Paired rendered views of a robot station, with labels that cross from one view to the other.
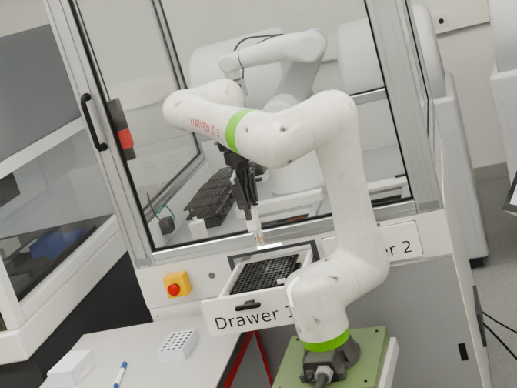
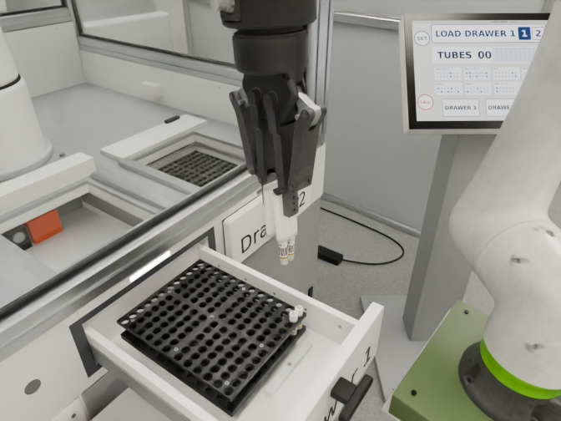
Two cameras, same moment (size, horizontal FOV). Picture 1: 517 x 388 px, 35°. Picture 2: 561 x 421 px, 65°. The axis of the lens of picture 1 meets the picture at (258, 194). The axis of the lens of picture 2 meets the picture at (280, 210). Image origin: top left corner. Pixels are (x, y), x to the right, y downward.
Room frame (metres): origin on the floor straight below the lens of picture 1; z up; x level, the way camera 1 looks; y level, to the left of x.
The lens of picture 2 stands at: (2.06, 0.45, 1.39)
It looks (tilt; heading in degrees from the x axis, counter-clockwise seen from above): 33 degrees down; 289
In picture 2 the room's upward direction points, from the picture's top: straight up
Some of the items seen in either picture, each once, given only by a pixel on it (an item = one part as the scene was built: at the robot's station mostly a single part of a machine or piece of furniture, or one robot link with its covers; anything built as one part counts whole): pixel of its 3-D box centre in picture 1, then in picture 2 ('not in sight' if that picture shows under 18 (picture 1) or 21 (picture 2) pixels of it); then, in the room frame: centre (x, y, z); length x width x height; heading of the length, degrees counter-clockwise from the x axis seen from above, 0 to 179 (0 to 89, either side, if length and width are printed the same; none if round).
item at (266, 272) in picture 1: (267, 282); (214, 331); (2.31, 0.05, 0.87); 0.22 x 0.18 x 0.06; 164
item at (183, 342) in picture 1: (178, 345); not in sight; (2.25, 0.36, 0.78); 0.12 x 0.08 x 0.04; 160
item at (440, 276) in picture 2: not in sight; (455, 242); (1.89, -0.83, 0.51); 0.50 x 0.45 x 1.02; 110
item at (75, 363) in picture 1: (72, 368); not in sight; (2.29, 0.69, 0.79); 0.13 x 0.09 x 0.05; 156
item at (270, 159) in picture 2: (247, 187); (267, 136); (2.22, 0.02, 1.19); 0.04 x 0.01 x 0.11; 62
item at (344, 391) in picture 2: (248, 304); (347, 393); (2.09, 0.11, 0.91); 0.07 x 0.04 x 0.01; 74
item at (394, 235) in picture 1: (371, 246); (272, 211); (2.34, -0.29, 0.87); 0.29 x 0.02 x 0.11; 74
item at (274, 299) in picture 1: (254, 310); (327, 397); (2.12, 0.10, 0.87); 0.29 x 0.02 x 0.11; 74
